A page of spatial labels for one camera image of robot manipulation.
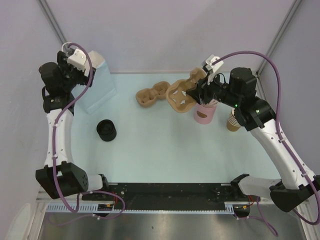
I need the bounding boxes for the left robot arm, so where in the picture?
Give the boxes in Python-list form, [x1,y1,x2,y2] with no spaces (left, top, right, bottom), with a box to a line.
[35,49,111,200]

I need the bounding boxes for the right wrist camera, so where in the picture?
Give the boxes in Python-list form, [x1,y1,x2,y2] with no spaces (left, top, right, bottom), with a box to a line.
[202,54,224,85]

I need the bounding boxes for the light blue paper bag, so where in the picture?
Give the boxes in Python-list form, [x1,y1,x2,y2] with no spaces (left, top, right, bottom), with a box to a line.
[76,50,117,114]

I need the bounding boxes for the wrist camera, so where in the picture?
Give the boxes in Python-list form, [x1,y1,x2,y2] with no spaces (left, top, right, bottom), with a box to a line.
[67,48,87,71]
[202,54,224,85]

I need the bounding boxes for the stacked brown pulp carriers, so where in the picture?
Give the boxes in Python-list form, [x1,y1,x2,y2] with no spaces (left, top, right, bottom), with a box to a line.
[135,81,171,108]

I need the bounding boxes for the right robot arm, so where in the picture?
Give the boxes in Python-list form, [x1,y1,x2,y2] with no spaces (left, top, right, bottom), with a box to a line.
[186,67,320,213]

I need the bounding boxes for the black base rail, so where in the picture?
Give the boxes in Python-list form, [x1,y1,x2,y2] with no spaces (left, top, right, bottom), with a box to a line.
[82,182,251,213]

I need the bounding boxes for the brown pulp cup carrier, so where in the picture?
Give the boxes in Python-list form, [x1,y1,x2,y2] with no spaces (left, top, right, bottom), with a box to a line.
[165,67,207,114]

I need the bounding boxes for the stack of paper cups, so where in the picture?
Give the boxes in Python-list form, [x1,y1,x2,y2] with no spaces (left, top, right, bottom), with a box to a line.
[226,109,241,132]

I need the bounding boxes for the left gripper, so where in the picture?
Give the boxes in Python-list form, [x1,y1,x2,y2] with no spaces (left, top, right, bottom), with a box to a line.
[57,51,96,91]

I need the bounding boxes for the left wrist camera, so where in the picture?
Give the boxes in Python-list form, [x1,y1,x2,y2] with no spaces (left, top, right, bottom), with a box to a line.
[67,48,87,71]

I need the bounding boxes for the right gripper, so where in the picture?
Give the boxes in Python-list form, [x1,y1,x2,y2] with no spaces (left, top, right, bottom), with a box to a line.
[186,71,241,108]

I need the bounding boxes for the stack of black lids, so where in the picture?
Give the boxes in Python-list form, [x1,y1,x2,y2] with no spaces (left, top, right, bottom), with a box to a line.
[96,119,117,142]

